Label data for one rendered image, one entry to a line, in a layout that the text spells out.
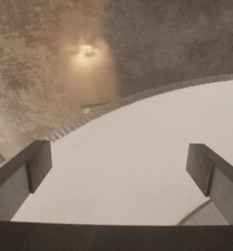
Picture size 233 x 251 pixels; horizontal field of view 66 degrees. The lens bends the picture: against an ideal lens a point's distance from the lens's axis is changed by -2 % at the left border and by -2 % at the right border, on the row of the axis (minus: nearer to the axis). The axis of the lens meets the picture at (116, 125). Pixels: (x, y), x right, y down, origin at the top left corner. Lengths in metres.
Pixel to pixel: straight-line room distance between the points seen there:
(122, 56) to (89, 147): 0.42
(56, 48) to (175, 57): 0.43
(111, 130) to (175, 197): 0.18
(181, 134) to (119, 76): 0.44
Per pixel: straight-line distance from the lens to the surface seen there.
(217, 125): 0.36
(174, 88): 0.47
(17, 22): 0.79
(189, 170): 0.17
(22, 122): 1.02
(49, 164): 0.17
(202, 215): 0.25
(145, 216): 0.24
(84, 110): 0.80
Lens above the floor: 0.65
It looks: 51 degrees down
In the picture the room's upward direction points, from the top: 169 degrees counter-clockwise
